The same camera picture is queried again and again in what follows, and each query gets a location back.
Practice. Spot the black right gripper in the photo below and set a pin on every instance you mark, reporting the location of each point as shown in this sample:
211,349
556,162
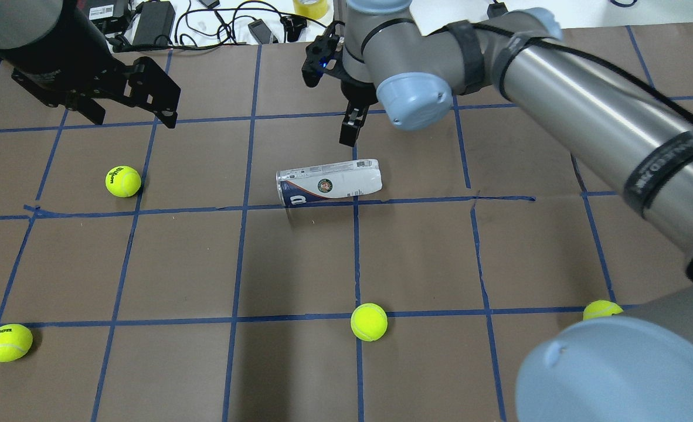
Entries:
357,91

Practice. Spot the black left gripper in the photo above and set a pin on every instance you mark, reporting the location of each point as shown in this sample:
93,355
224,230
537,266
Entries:
40,63

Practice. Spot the clear tennis ball can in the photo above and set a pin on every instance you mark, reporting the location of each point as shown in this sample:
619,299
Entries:
318,183

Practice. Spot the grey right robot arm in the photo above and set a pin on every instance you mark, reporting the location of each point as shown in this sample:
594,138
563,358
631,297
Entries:
636,366

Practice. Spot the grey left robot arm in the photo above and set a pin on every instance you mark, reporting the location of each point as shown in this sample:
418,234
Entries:
18,20

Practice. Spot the tennis ball upper left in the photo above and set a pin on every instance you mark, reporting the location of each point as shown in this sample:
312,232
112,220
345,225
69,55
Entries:
123,181

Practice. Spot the tennis ball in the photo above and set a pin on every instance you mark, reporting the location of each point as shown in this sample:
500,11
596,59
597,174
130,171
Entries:
369,322
601,308
15,342
123,181

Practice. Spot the tennis ball centre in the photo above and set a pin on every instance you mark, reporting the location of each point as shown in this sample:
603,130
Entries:
369,322

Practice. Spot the tennis ball lower left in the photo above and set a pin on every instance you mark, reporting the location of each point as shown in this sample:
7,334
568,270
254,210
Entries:
15,342

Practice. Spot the tennis ball lower right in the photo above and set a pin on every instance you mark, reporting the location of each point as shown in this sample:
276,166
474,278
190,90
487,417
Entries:
601,308

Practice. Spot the black power adapter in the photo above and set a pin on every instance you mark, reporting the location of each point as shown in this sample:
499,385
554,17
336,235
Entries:
154,25

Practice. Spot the yellow tape roll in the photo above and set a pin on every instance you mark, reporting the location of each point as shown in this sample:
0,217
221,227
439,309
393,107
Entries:
312,9

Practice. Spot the small black device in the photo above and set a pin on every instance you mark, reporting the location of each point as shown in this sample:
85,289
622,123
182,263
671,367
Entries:
261,33

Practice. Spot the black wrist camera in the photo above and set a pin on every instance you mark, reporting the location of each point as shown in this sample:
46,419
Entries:
318,55

